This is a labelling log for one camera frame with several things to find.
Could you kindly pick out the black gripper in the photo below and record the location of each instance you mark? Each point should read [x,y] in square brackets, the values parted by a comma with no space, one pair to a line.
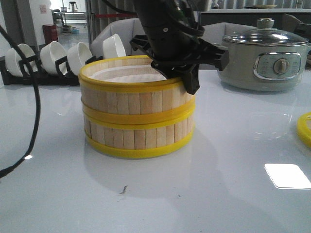
[180,54]

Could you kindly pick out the bamboo steamer tray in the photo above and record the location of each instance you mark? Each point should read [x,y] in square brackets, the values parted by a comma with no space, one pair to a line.
[128,91]
[139,142]

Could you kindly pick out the yellow bamboo steamer lid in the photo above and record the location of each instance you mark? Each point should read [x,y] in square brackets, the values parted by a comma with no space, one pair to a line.
[303,128]

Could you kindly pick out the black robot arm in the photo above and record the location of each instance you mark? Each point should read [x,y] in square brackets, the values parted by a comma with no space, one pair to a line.
[169,18]

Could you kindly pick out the right grey chair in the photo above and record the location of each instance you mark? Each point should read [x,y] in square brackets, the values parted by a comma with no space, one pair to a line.
[233,31]

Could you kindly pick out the grey electric cooking pot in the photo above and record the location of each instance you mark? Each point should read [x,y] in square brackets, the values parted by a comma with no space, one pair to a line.
[264,58]

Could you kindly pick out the dark grey counter cabinet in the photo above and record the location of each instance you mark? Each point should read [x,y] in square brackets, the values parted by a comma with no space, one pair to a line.
[250,16]

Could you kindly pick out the white bowl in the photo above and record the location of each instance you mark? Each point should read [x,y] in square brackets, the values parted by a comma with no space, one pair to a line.
[113,47]
[50,54]
[12,59]
[77,56]

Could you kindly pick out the red barrier belt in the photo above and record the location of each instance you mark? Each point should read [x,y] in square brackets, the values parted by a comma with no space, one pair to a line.
[113,15]

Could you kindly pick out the black dish rack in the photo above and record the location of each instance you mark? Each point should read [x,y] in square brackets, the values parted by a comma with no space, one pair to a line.
[64,75]

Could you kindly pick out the red trash bin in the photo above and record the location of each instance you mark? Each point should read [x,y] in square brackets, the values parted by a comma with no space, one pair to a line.
[50,33]

